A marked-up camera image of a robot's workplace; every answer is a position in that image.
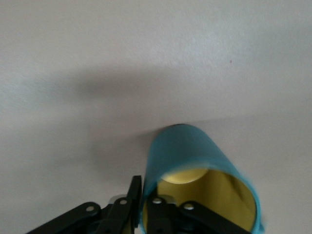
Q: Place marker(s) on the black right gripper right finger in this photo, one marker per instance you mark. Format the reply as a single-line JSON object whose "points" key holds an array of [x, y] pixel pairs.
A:
{"points": [[165, 219]]}

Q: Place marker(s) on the teal cup with yellow inside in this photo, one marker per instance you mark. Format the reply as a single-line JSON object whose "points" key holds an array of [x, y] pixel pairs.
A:
{"points": [[190, 151]]}

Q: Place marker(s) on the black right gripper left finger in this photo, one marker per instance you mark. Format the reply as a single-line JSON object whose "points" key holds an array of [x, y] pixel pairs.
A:
{"points": [[132, 207]]}

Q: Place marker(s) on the brown table cover sheet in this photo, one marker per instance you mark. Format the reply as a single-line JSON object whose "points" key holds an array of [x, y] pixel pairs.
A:
{"points": [[97, 48]]}

